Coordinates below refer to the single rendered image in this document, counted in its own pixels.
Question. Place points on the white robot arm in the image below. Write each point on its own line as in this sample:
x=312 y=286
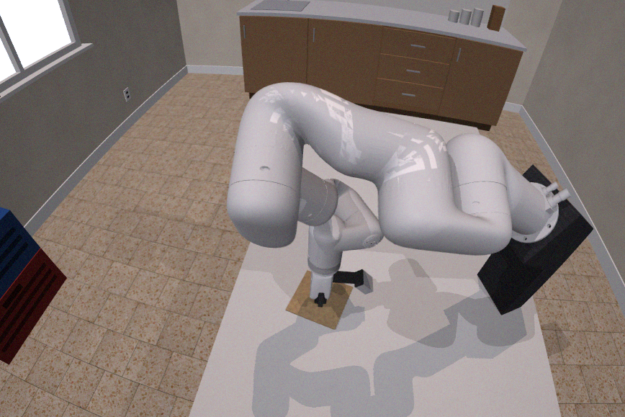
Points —
x=418 y=205

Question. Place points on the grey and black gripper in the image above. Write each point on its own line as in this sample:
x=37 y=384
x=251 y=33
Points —
x=320 y=283

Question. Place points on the brown mat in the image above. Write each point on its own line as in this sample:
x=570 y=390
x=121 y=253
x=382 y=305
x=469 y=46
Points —
x=330 y=313

